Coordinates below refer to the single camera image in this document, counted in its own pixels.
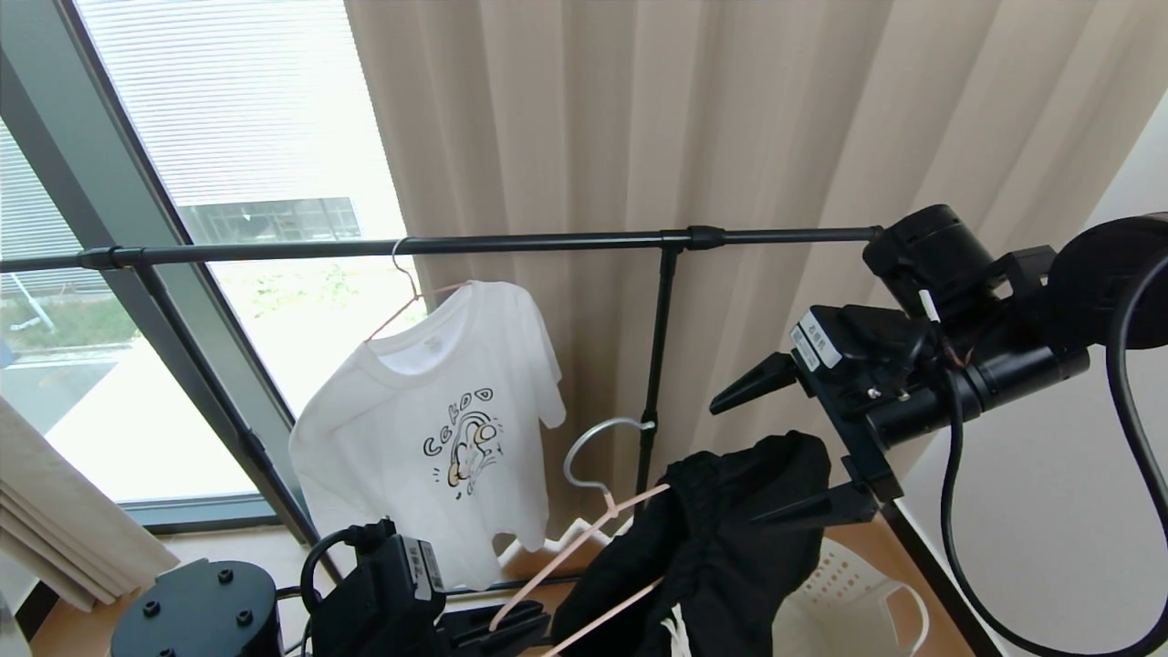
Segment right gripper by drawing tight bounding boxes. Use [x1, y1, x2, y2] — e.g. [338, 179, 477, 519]
[709, 343, 1094, 533]

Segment black garment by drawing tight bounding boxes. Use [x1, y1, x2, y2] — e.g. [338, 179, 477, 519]
[550, 431, 833, 657]

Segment pink clothes hanger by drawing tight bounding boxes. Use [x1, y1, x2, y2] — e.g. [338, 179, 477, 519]
[488, 418, 672, 657]
[365, 239, 475, 343]

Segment white printed t-shirt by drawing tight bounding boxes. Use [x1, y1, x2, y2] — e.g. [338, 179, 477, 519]
[289, 281, 567, 589]

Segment white laundry basket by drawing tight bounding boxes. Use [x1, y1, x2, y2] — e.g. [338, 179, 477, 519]
[771, 538, 932, 657]

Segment black clothes rack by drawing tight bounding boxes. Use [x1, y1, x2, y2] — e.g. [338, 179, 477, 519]
[0, 225, 886, 599]

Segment beige curtain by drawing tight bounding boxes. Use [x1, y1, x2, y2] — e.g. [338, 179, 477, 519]
[345, 0, 1168, 548]
[0, 397, 181, 610]

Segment window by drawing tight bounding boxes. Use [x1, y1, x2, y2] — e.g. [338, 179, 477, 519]
[0, 0, 430, 530]

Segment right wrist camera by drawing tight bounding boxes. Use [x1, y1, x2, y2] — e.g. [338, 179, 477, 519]
[789, 306, 932, 393]

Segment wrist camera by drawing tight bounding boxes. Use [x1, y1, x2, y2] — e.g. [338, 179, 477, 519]
[310, 520, 448, 657]
[789, 306, 932, 393]

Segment black cable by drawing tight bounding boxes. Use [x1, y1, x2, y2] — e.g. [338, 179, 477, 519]
[299, 527, 375, 603]
[938, 255, 1168, 657]

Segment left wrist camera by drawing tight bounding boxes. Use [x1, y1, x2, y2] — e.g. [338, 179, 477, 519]
[310, 520, 448, 657]

